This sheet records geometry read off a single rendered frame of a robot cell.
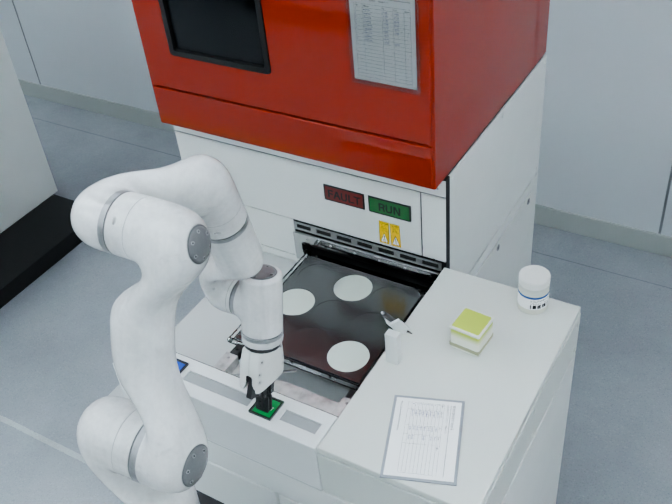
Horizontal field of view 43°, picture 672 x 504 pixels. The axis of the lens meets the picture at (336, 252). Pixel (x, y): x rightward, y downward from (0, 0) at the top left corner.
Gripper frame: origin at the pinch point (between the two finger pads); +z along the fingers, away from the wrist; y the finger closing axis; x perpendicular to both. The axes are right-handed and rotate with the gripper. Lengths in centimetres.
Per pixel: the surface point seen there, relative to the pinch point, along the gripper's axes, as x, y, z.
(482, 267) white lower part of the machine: 15, -86, 4
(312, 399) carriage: 3.3, -14.3, 7.7
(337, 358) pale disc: 3.1, -25.6, 3.2
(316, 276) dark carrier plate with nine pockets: -17, -48, -2
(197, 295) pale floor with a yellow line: -119, -120, 75
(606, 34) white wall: 12, -203, -38
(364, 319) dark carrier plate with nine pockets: 2.5, -39.6, 0.3
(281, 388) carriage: -5.0, -14.0, 7.7
